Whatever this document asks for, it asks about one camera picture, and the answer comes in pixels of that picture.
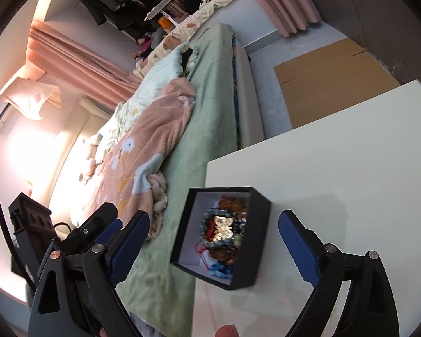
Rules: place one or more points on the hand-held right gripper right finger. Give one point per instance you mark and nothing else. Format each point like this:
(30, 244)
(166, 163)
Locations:
(298, 249)

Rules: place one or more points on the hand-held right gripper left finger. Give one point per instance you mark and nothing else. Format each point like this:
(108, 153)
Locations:
(126, 249)

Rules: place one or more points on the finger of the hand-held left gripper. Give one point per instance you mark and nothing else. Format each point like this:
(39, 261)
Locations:
(108, 217)

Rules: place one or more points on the black jewelry box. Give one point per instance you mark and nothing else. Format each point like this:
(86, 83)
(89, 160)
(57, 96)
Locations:
(263, 245)

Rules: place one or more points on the person's right hand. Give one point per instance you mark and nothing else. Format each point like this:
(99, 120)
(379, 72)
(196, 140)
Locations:
(227, 331)

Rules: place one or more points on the white plush toy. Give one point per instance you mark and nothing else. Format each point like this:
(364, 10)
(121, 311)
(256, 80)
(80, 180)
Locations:
(93, 140)

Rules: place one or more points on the pink fleece blanket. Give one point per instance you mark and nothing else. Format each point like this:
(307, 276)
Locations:
(151, 126)

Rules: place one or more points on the pale cloth cover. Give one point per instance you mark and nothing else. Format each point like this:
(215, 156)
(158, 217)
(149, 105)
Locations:
(31, 96)

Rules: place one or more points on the green bed sheet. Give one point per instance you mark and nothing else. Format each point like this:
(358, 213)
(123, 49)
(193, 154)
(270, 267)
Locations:
(203, 119)

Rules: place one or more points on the light green quilt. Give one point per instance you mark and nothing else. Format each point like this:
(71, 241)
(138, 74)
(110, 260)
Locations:
(161, 70)

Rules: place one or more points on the pink curtain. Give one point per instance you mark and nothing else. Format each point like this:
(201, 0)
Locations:
(280, 3)
(77, 59)

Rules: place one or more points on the flat brown cardboard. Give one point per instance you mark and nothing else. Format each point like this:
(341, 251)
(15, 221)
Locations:
(322, 84)

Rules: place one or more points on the orange box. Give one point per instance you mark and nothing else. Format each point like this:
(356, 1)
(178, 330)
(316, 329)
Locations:
(166, 23)

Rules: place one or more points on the cream floral quilt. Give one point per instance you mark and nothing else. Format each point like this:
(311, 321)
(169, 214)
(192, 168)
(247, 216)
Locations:
(196, 21)

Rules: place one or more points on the hanging dark clothes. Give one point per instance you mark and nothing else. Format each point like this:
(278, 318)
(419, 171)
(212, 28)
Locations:
(105, 0)

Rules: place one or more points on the white wall unit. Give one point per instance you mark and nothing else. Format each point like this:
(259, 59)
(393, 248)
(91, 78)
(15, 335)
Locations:
(96, 106)

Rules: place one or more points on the white bed frame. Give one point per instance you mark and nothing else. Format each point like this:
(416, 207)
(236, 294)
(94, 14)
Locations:
(249, 94)

